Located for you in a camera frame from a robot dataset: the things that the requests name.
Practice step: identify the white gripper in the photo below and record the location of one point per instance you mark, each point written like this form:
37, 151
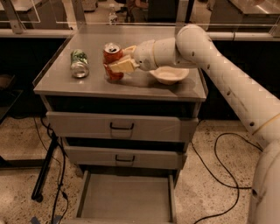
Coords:
143, 55

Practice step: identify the red coke can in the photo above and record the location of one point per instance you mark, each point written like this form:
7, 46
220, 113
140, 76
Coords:
111, 53

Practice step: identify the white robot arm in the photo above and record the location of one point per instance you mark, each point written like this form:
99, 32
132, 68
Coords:
256, 107

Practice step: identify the green soda can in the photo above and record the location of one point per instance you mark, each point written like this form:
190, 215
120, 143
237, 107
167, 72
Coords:
79, 64

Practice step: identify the grey metal drawer cabinet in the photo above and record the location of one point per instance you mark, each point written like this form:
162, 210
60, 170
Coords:
136, 94

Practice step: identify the grey top drawer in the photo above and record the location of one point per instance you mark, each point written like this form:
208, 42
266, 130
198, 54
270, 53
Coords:
146, 128

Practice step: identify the grey middle drawer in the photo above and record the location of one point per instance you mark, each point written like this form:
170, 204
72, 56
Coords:
148, 154

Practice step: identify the grey open bottom drawer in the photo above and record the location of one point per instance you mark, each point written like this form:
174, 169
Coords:
125, 199

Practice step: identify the clear water bottle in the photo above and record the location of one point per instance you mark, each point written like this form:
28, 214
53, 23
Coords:
112, 17

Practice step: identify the black stand leg with wheel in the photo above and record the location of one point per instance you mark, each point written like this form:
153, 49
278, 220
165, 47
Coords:
37, 191

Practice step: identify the black top drawer handle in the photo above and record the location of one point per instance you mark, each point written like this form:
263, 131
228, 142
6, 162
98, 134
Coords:
113, 127

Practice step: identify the black drawer handle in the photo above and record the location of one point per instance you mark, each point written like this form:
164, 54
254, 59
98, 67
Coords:
125, 159
113, 127

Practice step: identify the black middle drawer handle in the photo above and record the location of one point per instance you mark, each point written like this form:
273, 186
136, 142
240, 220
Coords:
125, 159

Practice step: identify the white horizontal rail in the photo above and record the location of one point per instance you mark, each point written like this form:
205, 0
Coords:
220, 36

